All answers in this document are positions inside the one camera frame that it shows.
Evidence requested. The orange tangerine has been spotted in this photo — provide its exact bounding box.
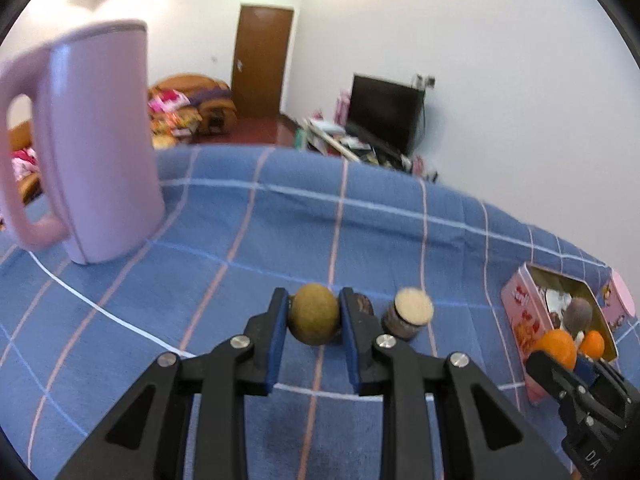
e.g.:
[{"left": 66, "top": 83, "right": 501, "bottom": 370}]
[
  {"left": 533, "top": 328, "right": 577, "bottom": 370},
  {"left": 578, "top": 330, "right": 605, "bottom": 360}
]

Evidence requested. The purple beet shaped fruit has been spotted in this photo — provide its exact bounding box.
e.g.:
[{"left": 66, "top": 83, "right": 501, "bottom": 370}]
[{"left": 563, "top": 297, "right": 592, "bottom": 339}]

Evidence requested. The mottled brown white fruit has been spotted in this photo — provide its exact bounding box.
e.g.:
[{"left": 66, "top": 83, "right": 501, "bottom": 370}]
[{"left": 382, "top": 287, "right": 435, "bottom": 341}]

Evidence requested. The dark brown passion fruit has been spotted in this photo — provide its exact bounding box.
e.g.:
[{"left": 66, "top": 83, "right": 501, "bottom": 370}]
[{"left": 355, "top": 292, "right": 374, "bottom": 315}]

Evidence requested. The printed paper leaflet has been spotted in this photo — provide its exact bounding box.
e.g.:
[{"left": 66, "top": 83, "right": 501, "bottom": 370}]
[{"left": 542, "top": 288, "right": 573, "bottom": 328}]

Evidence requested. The pink rectangular tin box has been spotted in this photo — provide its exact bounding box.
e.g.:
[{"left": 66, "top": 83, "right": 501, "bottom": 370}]
[{"left": 501, "top": 262, "right": 618, "bottom": 377}]

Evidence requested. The blue plaid tablecloth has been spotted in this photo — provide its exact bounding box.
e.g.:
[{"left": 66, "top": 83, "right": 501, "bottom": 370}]
[{"left": 1, "top": 146, "right": 610, "bottom": 479}]

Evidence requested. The pink electric kettle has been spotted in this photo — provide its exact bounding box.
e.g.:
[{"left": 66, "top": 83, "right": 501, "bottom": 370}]
[{"left": 1, "top": 20, "right": 165, "bottom": 264}]

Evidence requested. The white tv stand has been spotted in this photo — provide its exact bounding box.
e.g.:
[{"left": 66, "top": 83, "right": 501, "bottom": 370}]
[{"left": 294, "top": 118, "right": 439, "bottom": 183}]

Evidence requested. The black television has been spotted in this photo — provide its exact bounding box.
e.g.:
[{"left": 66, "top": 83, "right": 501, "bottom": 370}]
[{"left": 345, "top": 74, "right": 425, "bottom": 155}]

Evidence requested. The brown leather sofa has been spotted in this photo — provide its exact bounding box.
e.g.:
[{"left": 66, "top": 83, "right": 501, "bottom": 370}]
[{"left": 148, "top": 74, "right": 238, "bottom": 150}]

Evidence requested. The brown wooden door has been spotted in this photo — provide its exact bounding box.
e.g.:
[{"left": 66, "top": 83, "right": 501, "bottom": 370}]
[{"left": 231, "top": 4, "right": 294, "bottom": 118}]

